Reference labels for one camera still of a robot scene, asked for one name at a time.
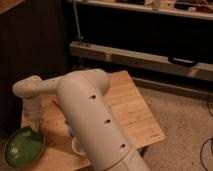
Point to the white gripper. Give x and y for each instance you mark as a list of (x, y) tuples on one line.
[(36, 124)]

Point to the black case handle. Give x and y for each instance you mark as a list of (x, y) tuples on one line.
[(186, 63)]

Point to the wooden shelf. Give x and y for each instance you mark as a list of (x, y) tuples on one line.
[(142, 8)]

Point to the white paper cup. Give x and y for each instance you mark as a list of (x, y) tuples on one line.
[(77, 147)]

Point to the wooden table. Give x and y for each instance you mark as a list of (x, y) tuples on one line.
[(130, 109)]

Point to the metal pole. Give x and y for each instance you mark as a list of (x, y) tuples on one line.
[(79, 36)]

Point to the long grey metal case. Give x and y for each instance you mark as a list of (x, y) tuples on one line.
[(140, 60)]

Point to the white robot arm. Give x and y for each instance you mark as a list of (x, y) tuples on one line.
[(81, 98)]

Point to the green ceramic bowl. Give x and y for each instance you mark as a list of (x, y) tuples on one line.
[(24, 147)]

